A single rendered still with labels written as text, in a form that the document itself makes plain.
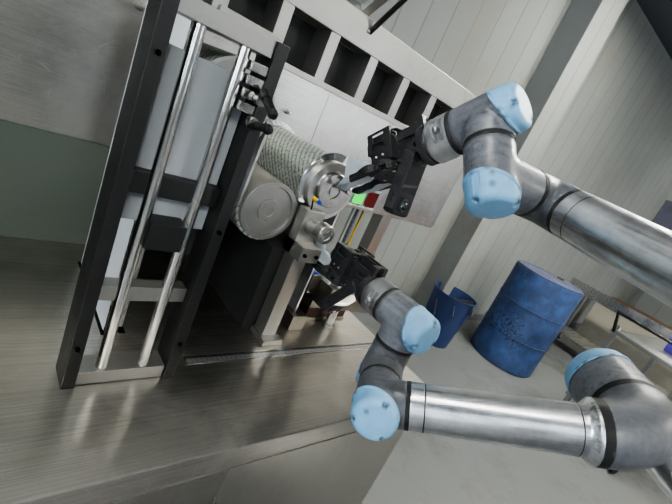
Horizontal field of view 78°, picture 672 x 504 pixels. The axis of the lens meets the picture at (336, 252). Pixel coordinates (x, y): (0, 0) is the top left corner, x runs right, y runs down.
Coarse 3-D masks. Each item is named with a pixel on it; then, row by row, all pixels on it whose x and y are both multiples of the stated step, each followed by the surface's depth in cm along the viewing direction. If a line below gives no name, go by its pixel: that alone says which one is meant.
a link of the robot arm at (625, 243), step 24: (552, 192) 60; (576, 192) 59; (528, 216) 63; (552, 216) 60; (576, 216) 56; (600, 216) 54; (624, 216) 52; (576, 240) 56; (600, 240) 52; (624, 240) 50; (648, 240) 48; (624, 264) 50; (648, 264) 47; (648, 288) 48
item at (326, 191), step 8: (328, 176) 82; (336, 176) 83; (320, 184) 82; (328, 184) 83; (336, 184) 85; (320, 192) 83; (328, 192) 85; (336, 192) 85; (320, 200) 84; (328, 200) 85; (336, 200) 87
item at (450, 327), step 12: (456, 288) 374; (432, 300) 354; (444, 300) 343; (456, 300) 338; (468, 300) 346; (432, 312) 352; (444, 312) 344; (456, 312) 342; (468, 312) 345; (444, 324) 347; (456, 324) 348; (444, 336) 351
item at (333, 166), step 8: (320, 168) 82; (328, 168) 83; (336, 168) 84; (344, 168) 85; (312, 176) 82; (320, 176) 82; (312, 184) 82; (312, 192) 83; (344, 200) 89; (320, 208) 86; (328, 208) 88; (336, 208) 89
